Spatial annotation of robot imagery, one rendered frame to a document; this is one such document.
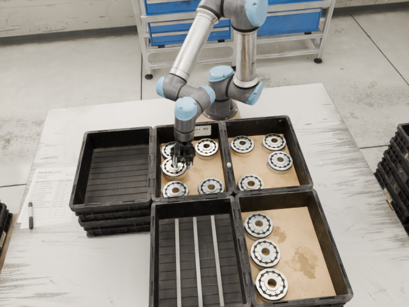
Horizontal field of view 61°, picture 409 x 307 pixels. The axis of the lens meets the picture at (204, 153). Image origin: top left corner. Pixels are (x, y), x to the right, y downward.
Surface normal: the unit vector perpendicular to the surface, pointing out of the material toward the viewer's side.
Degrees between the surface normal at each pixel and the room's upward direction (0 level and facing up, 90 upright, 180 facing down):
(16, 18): 90
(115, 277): 0
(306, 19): 90
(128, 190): 0
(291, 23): 90
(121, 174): 0
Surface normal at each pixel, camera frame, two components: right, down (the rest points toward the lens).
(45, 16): 0.11, 0.73
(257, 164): -0.04, -0.67
